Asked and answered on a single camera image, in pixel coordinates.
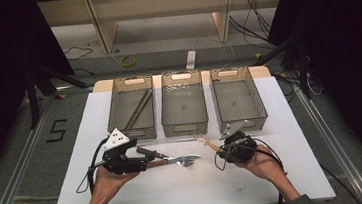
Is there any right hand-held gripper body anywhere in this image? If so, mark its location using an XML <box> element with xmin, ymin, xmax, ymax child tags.
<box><xmin>217</xmin><ymin>118</ymin><xmax>260</xmax><ymax>165</ymax></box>

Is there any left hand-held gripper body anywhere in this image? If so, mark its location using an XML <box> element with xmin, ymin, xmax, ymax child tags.
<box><xmin>99</xmin><ymin>124</ymin><xmax>151</xmax><ymax>178</ymax></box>

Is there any dark wooden-handled fork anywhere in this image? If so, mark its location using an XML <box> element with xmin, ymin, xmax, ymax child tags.
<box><xmin>135</xmin><ymin>141</ymin><xmax>196</xmax><ymax>172</ymax></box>

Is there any wooden utensil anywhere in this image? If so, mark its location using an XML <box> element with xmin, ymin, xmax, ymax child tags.
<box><xmin>193</xmin><ymin>128</ymin><xmax>224</xmax><ymax>156</ymax></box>

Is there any smoky transparent plastic bin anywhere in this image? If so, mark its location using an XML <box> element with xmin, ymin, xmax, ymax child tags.
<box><xmin>209</xmin><ymin>63</ymin><xmax>270</xmax><ymax>136</ymax></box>
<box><xmin>156</xmin><ymin>68</ymin><xmax>211</xmax><ymax>139</ymax></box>
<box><xmin>101</xmin><ymin>74</ymin><xmax>158</xmax><ymax>144</ymax></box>

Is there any brown chopstick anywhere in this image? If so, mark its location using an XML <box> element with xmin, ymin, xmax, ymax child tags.
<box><xmin>125</xmin><ymin>92</ymin><xmax>157</xmax><ymax>129</ymax></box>
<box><xmin>121</xmin><ymin>89</ymin><xmax>154</xmax><ymax>130</ymax></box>

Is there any person's left hand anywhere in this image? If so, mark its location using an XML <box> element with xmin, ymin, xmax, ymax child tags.
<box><xmin>89</xmin><ymin>162</ymin><xmax>143</xmax><ymax>204</ymax></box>

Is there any person's right hand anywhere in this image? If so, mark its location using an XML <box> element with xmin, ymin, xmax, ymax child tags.
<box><xmin>236</xmin><ymin>142</ymin><xmax>287</xmax><ymax>187</ymax></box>

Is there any yellow tape roll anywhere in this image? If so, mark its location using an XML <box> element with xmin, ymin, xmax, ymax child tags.
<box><xmin>118</xmin><ymin>53</ymin><xmax>138</xmax><ymax>69</ymax></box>

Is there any white power strip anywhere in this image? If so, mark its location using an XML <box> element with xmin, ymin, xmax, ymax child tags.
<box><xmin>184</xmin><ymin>49</ymin><xmax>199</xmax><ymax>71</ymax></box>

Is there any black metal stand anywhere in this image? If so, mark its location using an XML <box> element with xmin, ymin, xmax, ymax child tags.
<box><xmin>22</xmin><ymin>56</ymin><xmax>94</xmax><ymax>130</ymax></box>
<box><xmin>248</xmin><ymin>29</ymin><xmax>314</xmax><ymax>106</ymax></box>

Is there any beige wooden shelf unit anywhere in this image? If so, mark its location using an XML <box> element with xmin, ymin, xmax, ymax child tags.
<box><xmin>37</xmin><ymin>0</ymin><xmax>291</xmax><ymax>61</ymax></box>

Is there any right hand-held gripper black cable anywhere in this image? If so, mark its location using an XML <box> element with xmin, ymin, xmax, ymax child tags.
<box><xmin>212</xmin><ymin>134</ymin><xmax>291</xmax><ymax>204</ymax></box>

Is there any aluminium floor rail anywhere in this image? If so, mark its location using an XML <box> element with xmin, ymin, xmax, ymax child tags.
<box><xmin>292</xmin><ymin>81</ymin><xmax>362</xmax><ymax>204</ymax></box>
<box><xmin>0</xmin><ymin>93</ymin><xmax>66</xmax><ymax>204</ymax></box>

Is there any white floor cable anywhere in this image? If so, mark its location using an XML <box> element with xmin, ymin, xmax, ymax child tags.
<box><xmin>192</xmin><ymin>31</ymin><xmax>238</xmax><ymax>71</ymax></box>

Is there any thin black floor cable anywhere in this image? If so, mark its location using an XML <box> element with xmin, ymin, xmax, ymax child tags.
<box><xmin>62</xmin><ymin>43</ymin><xmax>96</xmax><ymax>63</ymax></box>

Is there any bundle of black cables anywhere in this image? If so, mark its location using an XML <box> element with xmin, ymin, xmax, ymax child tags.
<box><xmin>226</xmin><ymin>0</ymin><xmax>280</xmax><ymax>49</ymax></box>

